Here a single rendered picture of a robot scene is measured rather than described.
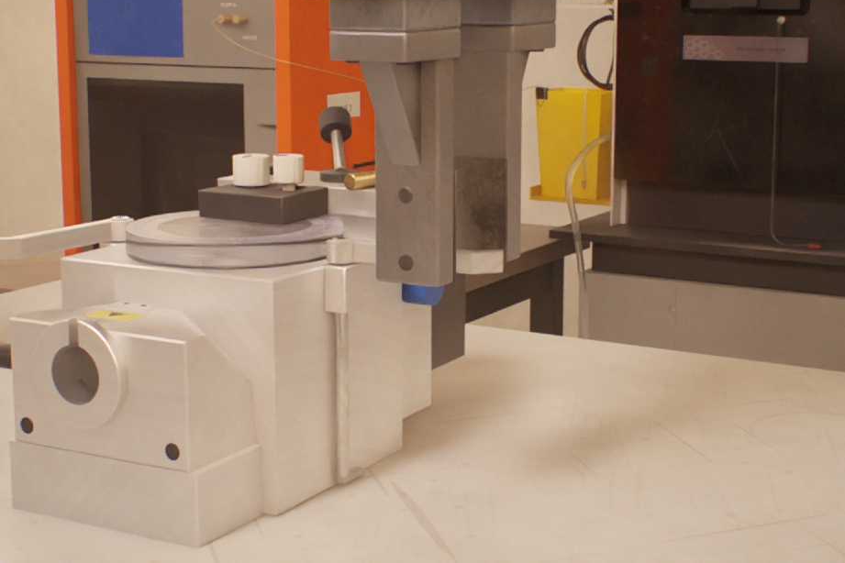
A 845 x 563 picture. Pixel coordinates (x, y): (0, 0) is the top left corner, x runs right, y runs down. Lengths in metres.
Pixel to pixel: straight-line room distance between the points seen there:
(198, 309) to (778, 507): 0.23
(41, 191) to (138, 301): 3.92
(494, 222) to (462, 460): 0.11
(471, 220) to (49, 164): 3.92
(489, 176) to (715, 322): 1.60
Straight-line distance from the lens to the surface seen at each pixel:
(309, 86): 1.84
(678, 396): 0.76
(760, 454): 0.68
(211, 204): 0.65
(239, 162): 0.65
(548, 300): 2.41
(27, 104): 4.53
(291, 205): 0.63
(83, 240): 0.65
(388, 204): 0.55
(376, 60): 0.52
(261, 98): 1.84
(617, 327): 2.23
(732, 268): 2.18
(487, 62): 0.59
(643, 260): 2.22
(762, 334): 2.16
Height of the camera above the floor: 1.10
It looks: 10 degrees down
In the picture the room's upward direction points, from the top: straight up
